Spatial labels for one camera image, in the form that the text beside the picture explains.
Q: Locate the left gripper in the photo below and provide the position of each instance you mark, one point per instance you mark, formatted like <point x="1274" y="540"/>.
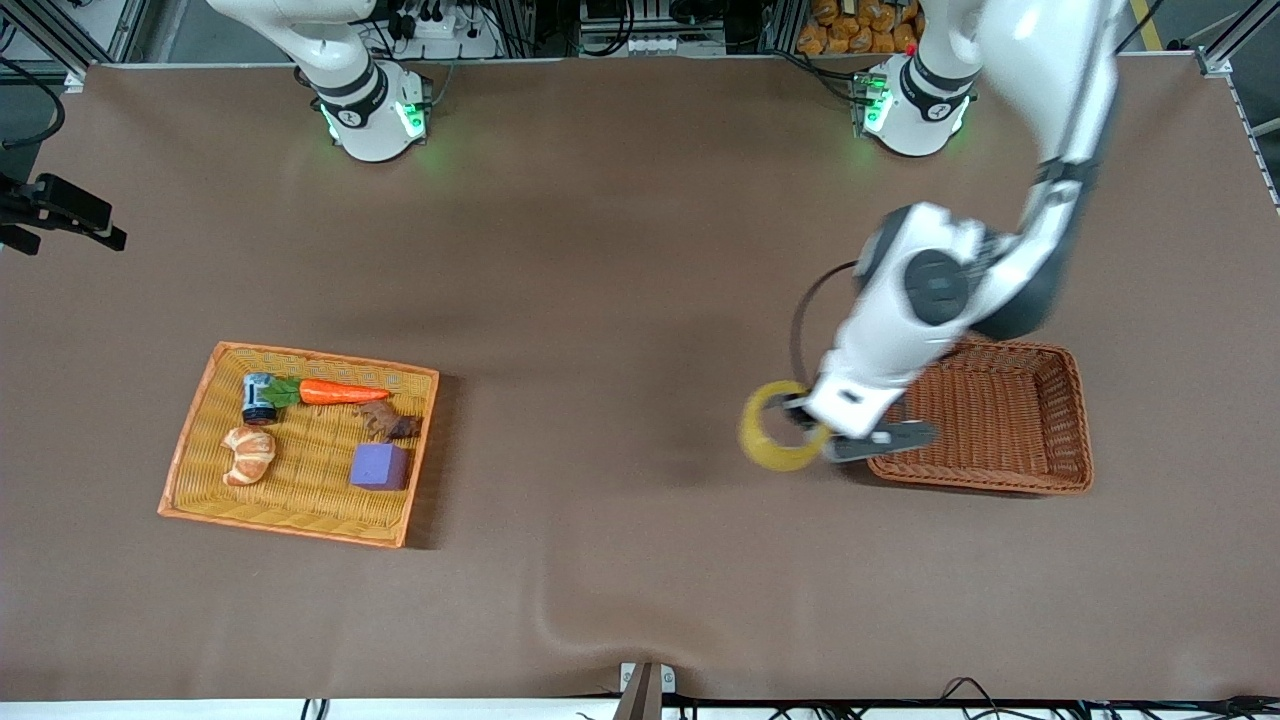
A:
<point x="797" y="408"/>

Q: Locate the yellow clear tape roll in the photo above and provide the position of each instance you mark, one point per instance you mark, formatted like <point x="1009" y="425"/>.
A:
<point x="770" y="458"/>

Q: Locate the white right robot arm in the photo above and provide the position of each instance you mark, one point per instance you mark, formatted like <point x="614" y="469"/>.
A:
<point x="370" y="120"/>

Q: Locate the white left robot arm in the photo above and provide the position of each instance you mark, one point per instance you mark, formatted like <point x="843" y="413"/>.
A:
<point x="1060" y="60"/>

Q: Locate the brown wicker basket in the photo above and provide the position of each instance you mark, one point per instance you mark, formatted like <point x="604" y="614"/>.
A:
<point x="1000" y="430"/>

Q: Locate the brown table cover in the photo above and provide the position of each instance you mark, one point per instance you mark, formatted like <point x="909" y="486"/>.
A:
<point x="640" y="300"/>

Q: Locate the small blue black can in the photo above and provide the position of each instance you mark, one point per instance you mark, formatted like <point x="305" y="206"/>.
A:
<point x="258" y="400"/>

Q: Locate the toy croissant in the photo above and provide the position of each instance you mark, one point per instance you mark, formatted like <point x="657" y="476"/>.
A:
<point x="250" y="455"/>

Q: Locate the toy carrot with green leaves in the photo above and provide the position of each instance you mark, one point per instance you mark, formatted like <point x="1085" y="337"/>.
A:
<point x="340" y="392"/>

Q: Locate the orange woven tray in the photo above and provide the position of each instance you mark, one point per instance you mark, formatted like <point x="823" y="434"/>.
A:
<point x="300" y="510"/>

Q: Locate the brown toy figure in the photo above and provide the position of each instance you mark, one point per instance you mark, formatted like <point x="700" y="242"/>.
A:
<point x="390" y="422"/>

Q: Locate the bag of orange snacks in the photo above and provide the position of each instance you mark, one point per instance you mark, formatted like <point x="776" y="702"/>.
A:
<point x="850" y="30"/>

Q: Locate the purple cube block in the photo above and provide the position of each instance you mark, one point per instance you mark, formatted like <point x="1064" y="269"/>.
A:
<point x="380" y="467"/>

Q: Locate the long white power strip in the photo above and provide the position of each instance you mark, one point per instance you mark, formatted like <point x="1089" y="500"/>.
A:
<point x="660" y="44"/>

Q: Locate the white power strip with plugs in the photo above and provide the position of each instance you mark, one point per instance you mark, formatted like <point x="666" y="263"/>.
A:
<point x="435" y="25"/>

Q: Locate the metal camera bracket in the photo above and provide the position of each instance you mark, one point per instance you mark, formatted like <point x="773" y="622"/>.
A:
<point x="645" y="690"/>

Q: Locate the aluminium frame post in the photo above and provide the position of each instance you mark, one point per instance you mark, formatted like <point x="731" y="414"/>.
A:
<point x="1215" y="60"/>

